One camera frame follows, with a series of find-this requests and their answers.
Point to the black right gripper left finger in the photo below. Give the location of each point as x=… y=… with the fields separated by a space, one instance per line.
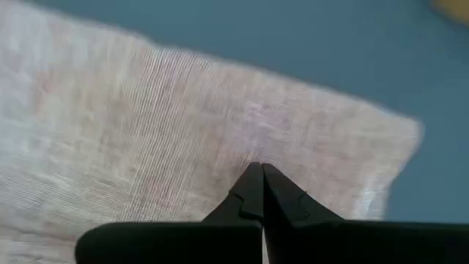
x=172 y=243

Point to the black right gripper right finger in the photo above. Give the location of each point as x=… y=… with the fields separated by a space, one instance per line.
x=348 y=243

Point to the pink garment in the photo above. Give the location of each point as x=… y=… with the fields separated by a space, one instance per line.
x=165 y=128

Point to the orange spray bottle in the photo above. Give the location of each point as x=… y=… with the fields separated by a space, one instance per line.
x=454 y=9

